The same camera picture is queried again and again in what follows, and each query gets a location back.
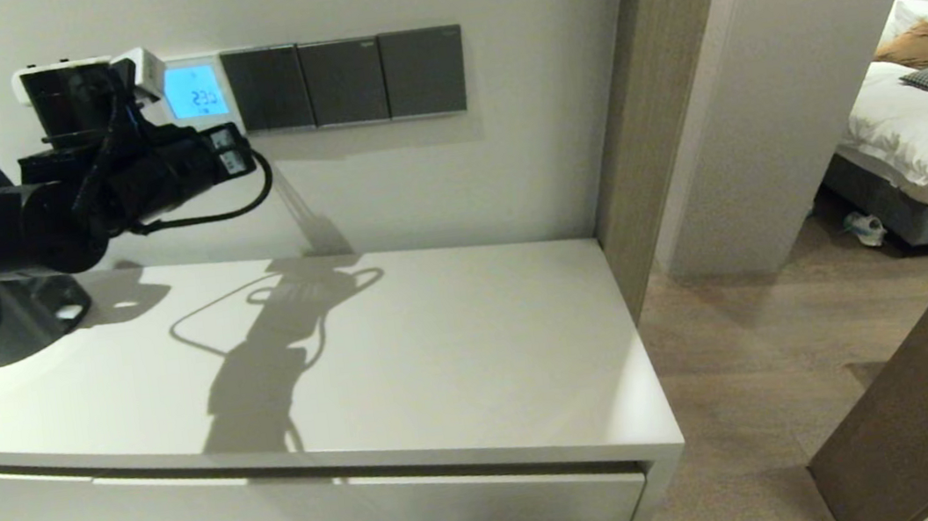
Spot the white wall thermostat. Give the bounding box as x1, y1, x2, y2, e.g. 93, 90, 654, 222
158, 52, 243, 132

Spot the white cabinet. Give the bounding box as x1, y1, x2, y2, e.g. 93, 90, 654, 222
0, 202, 694, 521

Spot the white slipper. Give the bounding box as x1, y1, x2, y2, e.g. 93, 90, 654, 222
842, 209, 888, 251

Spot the grey bed base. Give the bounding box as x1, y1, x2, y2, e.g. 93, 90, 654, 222
819, 146, 928, 258

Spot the white bed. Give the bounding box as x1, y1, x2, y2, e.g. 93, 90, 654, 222
825, 53, 928, 230

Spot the small white pillow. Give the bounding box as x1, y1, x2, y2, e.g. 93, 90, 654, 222
875, 0, 928, 47

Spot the black looped cable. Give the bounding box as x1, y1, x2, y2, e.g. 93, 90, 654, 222
117, 138, 280, 239

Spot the black braided camera cable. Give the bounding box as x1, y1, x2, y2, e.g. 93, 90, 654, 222
55, 63, 146, 229

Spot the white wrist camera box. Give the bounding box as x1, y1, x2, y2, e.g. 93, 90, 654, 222
109, 45, 169, 107

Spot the dark grey switch panel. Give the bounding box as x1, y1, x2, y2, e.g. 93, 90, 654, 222
219, 42, 316, 138

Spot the wood grain door frame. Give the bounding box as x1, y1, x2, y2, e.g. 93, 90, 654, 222
567, 0, 780, 328

